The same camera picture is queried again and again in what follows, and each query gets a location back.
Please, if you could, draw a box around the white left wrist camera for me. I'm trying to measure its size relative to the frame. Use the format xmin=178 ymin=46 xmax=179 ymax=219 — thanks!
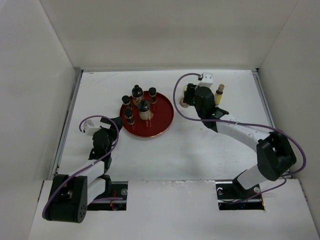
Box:
xmin=83 ymin=119 xmax=98 ymax=136

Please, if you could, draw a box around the black knob glass dispenser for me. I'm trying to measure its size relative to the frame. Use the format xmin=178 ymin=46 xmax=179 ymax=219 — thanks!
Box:
xmin=137 ymin=99 xmax=153 ymax=121
xmin=131 ymin=84 xmax=144 ymax=106

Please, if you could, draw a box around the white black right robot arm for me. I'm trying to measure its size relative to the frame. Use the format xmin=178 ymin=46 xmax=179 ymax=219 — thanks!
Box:
xmin=182 ymin=83 xmax=297 ymax=198

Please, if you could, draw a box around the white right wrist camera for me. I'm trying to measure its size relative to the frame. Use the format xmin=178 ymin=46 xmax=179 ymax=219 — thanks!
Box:
xmin=198 ymin=72 xmax=213 ymax=88

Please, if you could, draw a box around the yellow label oil bottle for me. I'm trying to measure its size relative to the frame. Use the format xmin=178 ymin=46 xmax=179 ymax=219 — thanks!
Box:
xmin=214 ymin=84 xmax=225 ymax=105

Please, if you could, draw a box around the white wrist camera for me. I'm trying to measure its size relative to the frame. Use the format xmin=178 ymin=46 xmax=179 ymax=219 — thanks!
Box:
xmin=198 ymin=72 xmax=213 ymax=88
xmin=83 ymin=119 xmax=98 ymax=136

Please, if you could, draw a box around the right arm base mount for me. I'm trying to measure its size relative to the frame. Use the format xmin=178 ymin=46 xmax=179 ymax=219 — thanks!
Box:
xmin=215 ymin=181 xmax=265 ymax=211

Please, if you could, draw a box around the pink cap spice jar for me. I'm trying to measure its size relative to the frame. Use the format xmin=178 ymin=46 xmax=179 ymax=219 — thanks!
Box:
xmin=179 ymin=96 xmax=190 ymax=108

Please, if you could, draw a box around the black cap spice bottle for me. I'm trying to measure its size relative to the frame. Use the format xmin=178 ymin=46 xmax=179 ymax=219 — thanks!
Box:
xmin=121 ymin=95 xmax=130 ymax=105
xmin=124 ymin=107 xmax=135 ymax=125
xmin=148 ymin=87 xmax=157 ymax=104

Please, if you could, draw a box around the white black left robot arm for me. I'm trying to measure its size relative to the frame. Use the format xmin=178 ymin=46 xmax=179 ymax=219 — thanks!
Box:
xmin=42 ymin=115 xmax=123 ymax=223

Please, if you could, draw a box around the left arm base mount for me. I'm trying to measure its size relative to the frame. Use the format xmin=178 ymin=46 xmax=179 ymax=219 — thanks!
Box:
xmin=87 ymin=181 xmax=129 ymax=212

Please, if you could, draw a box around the red round tray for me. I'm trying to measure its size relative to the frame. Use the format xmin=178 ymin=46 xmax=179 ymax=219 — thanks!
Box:
xmin=119 ymin=92 xmax=174 ymax=138

